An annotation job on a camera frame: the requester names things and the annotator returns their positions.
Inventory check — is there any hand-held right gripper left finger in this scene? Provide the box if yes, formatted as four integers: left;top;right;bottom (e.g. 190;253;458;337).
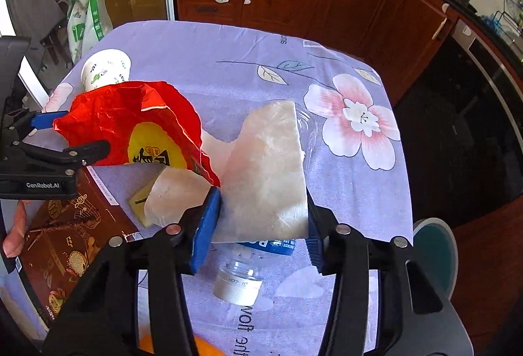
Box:
43;188;223;356

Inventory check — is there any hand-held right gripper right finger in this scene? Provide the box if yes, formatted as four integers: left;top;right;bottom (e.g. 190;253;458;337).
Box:
304;188;475;356

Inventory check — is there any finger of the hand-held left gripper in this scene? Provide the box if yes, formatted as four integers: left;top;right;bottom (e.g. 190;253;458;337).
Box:
2;139;111;177
4;110;69;148

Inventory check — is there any red plastic snack bag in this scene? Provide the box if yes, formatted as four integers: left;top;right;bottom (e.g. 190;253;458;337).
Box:
53;80;221;188

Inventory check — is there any clear plastic bottle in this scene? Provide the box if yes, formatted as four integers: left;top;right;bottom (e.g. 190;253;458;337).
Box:
212;103;323;305

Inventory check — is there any brown snack box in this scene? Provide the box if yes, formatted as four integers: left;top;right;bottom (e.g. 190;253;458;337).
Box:
16;166;142;326

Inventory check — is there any white paper tissue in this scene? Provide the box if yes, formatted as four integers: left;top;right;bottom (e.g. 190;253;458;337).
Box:
144;100;309;239

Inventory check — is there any person's left hand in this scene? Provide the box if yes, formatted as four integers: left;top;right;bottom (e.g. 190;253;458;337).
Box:
2;201;29;259

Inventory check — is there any yellow paper scrap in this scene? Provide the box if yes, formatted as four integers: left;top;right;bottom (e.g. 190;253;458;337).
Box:
128;186;158;227

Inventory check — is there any white paper cup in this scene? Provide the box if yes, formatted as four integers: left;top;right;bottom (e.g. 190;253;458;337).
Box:
81;49;132;93

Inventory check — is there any green and white sack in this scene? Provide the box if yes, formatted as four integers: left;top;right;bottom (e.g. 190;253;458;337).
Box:
66;0;113;64

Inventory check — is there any orange fruit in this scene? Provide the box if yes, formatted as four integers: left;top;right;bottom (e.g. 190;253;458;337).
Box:
139;333;223;356

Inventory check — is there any teal round stool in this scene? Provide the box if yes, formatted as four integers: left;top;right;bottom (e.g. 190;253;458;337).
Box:
412;217;458;299

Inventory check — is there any purple floral tablecloth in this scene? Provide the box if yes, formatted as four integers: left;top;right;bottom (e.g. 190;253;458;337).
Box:
39;20;413;356

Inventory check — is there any black built-in oven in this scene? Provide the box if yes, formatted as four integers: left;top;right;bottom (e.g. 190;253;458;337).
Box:
404;19;523;226

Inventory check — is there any blue scrub cloth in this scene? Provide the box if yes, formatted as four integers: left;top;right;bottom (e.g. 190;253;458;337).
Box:
482;15;506;39

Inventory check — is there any wire dish rack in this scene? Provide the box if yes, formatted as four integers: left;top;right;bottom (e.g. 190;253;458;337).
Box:
488;0;523;50

